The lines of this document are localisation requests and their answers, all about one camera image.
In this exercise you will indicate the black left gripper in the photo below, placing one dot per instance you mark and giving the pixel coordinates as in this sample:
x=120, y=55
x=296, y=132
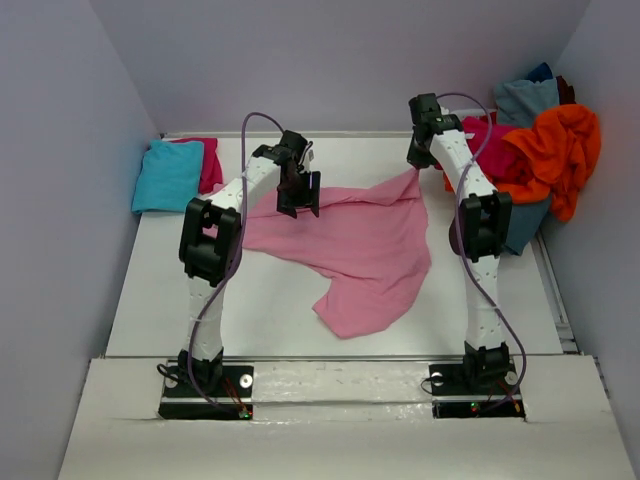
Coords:
x=310, y=197

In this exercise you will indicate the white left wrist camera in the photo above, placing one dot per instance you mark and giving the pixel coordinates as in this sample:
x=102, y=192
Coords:
x=308, y=154

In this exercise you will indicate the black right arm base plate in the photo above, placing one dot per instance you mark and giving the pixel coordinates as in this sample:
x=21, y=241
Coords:
x=453, y=398

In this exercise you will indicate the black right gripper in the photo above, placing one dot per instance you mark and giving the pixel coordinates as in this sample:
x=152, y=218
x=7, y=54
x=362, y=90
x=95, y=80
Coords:
x=419, y=159

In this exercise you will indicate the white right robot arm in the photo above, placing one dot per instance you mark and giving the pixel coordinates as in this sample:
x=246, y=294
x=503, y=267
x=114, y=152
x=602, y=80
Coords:
x=477, y=234

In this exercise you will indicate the folded turquoise t-shirt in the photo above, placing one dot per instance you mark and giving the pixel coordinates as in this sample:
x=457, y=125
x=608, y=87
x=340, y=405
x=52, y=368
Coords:
x=169, y=177

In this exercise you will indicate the folded magenta t-shirt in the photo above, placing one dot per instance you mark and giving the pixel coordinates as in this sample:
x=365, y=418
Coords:
x=211, y=173

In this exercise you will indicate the white laundry basket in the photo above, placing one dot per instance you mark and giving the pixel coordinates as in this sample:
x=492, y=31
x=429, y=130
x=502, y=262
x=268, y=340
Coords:
x=472, y=112

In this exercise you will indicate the grey-blue t-shirt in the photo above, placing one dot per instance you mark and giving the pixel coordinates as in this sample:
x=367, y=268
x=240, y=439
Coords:
x=520, y=102

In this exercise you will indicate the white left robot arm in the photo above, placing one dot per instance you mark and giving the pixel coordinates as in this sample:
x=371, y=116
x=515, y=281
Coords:
x=210, y=247

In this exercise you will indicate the crumpled orange t-shirt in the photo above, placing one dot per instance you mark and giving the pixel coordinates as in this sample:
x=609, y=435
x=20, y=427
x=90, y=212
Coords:
x=555, y=158

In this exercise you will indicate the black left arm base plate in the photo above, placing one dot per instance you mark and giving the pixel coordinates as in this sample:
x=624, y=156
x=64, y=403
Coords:
x=229, y=400

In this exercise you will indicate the crumpled magenta t-shirt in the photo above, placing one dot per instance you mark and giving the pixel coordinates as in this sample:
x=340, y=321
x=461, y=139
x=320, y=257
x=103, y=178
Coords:
x=496, y=160

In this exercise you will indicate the maroon t-shirt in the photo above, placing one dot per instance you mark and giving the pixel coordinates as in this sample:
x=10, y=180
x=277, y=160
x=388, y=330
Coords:
x=566, y=91

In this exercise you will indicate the light pink t-shirt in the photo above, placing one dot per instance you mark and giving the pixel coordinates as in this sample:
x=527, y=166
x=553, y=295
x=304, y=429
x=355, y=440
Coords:
x=369, y=242

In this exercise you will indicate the dark blue t-shirt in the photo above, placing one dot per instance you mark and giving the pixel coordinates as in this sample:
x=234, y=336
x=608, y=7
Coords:
x=540, y=73

